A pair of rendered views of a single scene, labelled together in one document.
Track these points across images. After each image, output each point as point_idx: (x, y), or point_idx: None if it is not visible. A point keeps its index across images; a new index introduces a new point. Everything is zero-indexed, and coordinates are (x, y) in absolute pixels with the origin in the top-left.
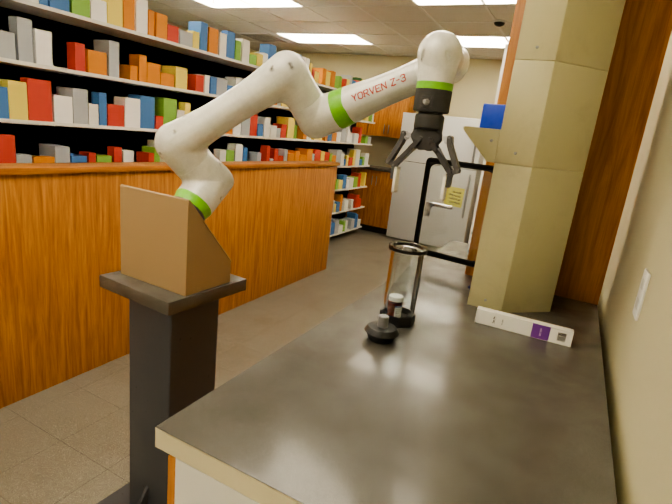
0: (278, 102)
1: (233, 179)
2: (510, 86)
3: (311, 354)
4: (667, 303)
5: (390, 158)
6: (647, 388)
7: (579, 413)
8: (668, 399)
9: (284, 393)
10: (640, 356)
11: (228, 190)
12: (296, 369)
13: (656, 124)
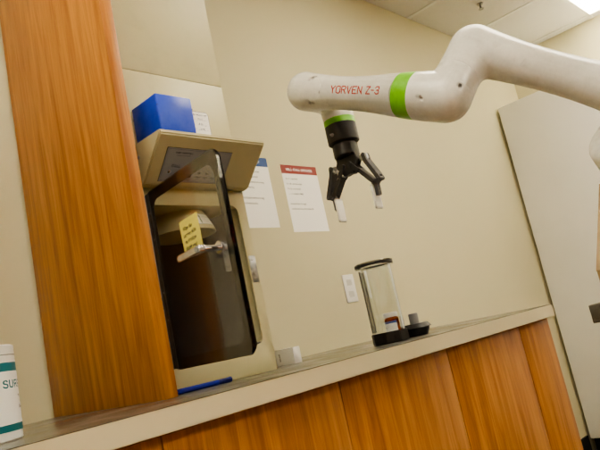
0: (491, 79)
1: (589, 153)
2: (226, 112)
3: (478, 321)
4: (284, 282)
5: (379, 175)
6: (301, 321)
7: (313, 354)
8: (324, 304)
9: (492, 317)
10: (274, 324)
11: (598, 169)
12: (487, 319)
13: (20, 173)
